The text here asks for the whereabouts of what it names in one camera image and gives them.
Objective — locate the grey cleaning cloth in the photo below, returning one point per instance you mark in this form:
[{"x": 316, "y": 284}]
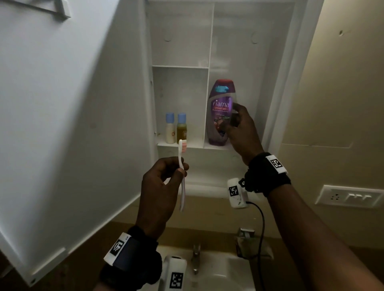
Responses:
[{"x": 252, "y": 248}]

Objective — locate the black left wrist band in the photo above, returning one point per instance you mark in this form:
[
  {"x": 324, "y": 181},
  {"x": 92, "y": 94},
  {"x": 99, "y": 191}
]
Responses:
[{"x": 132, "y": 260}]

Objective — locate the white wash basin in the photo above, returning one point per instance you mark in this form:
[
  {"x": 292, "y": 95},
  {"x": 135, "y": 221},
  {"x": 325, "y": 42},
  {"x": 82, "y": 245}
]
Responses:
[{"x": 222, "y": 275}]

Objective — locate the pink white toothbrush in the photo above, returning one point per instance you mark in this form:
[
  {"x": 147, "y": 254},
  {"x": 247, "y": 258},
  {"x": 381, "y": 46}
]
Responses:
[{"x": 182, "y": 186}]

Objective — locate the small yellow bottle blue cap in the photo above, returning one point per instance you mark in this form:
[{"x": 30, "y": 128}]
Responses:
[{"x": 181, "y": 129}]

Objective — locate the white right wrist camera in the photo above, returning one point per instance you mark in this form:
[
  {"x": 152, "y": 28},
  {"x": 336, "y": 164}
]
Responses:
[{"x": 237, "y": 193}]

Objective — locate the person's right hand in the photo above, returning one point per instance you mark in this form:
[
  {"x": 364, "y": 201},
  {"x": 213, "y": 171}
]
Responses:
[{"x": 243, "y": 135}]

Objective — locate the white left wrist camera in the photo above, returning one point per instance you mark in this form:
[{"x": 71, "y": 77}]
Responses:
[{"x": 174, "y": 274}]

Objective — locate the white wall switch panel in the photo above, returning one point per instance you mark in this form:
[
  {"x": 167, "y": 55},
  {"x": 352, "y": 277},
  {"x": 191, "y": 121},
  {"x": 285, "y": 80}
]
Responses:
[{"x": 349, "y": 196}]

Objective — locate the black right wrist band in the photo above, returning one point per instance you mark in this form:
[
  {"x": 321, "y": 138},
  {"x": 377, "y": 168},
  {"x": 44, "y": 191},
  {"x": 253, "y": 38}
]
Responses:
[{"x": 265, "y": 177}]

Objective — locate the black wrist band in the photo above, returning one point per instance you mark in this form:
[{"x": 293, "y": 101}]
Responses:
[
  {"x": 132, "y": 260},
  {"x": 265, "y": 177}
]

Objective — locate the small white bottle blue cap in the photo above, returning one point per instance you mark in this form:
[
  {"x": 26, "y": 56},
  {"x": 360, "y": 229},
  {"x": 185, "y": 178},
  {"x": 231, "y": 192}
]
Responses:
[{"x": 170, "y": 130}]

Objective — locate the person's left hand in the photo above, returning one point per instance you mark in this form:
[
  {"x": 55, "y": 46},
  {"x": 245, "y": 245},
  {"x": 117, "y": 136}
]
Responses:
[{"x": 159, "y": 198}]

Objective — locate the white framed mirror cabinet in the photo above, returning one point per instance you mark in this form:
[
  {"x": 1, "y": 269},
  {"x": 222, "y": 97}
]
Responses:
[{"x": 75, "y": 120}]

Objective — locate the chrome basin tap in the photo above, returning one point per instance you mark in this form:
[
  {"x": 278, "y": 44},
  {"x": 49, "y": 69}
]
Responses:
[{"x": 196, "y": 257}]

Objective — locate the purple shower gel bottle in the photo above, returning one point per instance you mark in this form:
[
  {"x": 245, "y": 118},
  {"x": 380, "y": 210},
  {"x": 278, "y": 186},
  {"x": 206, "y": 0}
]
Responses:
[{"x": 219, "y": 120}]

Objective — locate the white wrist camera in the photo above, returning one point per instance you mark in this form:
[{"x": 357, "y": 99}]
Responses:
[
  {"x": 174, "y": 274},
  {"x": 237, "y": 193}
]

